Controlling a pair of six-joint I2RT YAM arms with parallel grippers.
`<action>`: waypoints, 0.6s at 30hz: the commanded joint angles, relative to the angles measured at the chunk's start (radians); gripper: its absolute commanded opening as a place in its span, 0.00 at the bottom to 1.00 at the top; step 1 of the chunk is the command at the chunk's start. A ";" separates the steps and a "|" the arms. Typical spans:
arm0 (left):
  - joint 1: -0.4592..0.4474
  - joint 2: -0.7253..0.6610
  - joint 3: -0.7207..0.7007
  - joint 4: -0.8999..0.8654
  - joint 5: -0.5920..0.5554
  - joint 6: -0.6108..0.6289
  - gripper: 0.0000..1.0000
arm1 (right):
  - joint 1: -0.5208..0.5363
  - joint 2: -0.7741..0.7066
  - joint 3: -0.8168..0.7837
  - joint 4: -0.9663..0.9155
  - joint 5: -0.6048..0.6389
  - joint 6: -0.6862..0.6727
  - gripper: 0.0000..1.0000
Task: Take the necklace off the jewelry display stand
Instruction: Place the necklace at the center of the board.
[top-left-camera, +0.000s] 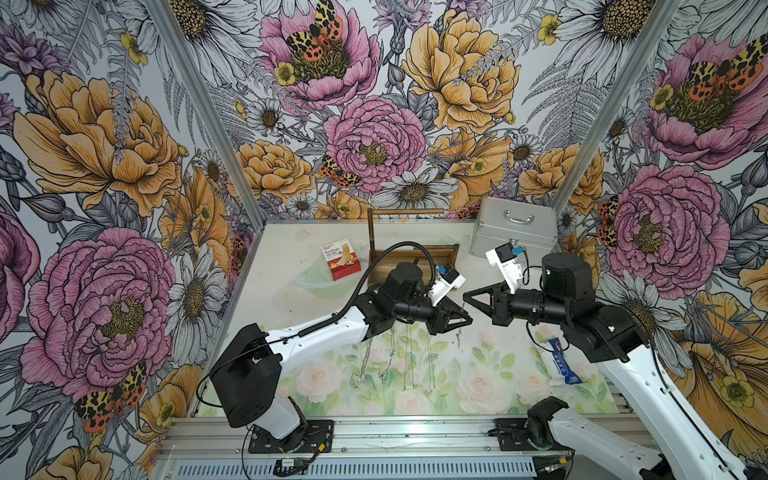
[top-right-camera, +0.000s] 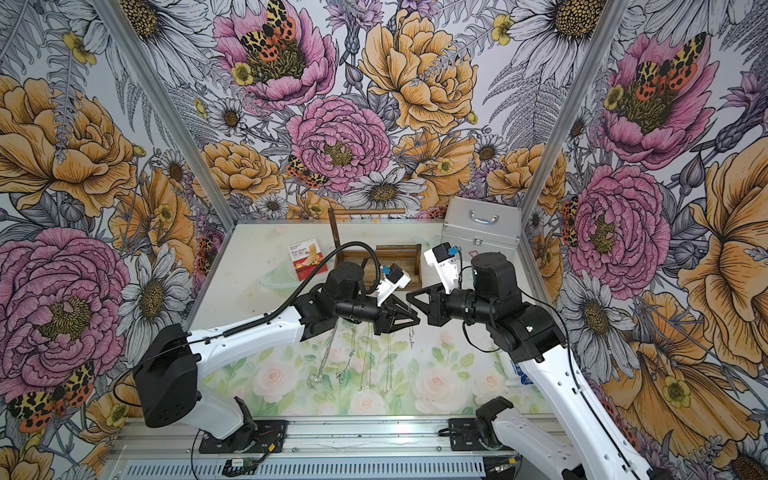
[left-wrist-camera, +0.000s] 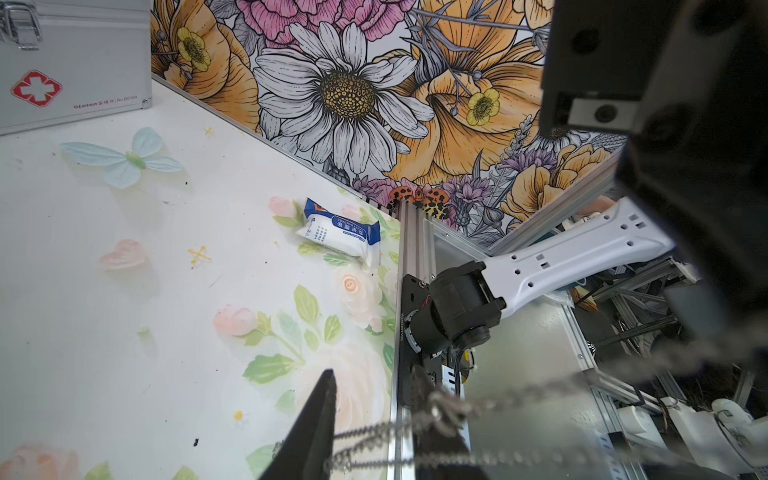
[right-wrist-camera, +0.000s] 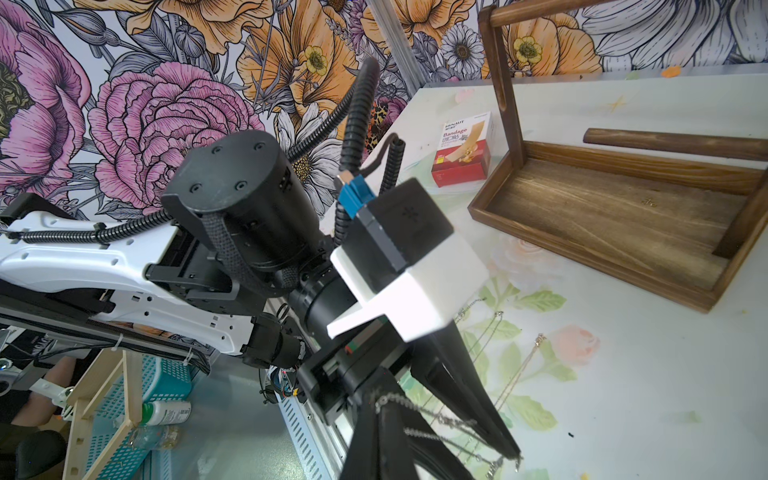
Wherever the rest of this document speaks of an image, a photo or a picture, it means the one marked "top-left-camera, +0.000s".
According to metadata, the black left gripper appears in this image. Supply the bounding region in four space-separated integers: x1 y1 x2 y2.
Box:
395 294 472 336

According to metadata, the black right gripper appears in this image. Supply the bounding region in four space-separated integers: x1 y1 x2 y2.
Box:
463 282 570 327

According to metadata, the wooden jewelry display stand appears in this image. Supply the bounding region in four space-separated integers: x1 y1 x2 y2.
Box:
366 209 462 289

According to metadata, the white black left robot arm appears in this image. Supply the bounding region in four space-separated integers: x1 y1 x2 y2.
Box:
207 242 472 453

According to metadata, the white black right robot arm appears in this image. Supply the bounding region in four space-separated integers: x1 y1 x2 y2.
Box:
463 244 767 479

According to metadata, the silver metal first-aid case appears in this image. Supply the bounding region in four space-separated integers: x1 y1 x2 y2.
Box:
470 197 558 263

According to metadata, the white blue tube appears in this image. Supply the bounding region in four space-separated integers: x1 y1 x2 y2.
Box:
536 337 583 387

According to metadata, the red white small box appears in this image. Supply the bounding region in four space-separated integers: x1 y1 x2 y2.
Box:
321 238 362 281

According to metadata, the small green circuit board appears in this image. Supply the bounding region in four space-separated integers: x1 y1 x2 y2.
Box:
273 458 296 477

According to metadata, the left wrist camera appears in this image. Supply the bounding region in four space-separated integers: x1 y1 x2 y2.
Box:
428 266 466 306

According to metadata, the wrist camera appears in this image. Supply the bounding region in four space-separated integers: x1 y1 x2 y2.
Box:
428 266 466 306
485 243 525 294

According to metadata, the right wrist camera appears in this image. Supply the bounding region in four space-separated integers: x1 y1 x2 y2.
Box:
485 243 525 294

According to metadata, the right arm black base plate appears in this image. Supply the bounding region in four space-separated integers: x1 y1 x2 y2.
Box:
487 418 534 452

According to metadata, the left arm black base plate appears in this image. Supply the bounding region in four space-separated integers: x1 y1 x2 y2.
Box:
247 419 335 454

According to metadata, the aluminium front rail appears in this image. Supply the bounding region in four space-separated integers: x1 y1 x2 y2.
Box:
152 415 679 480

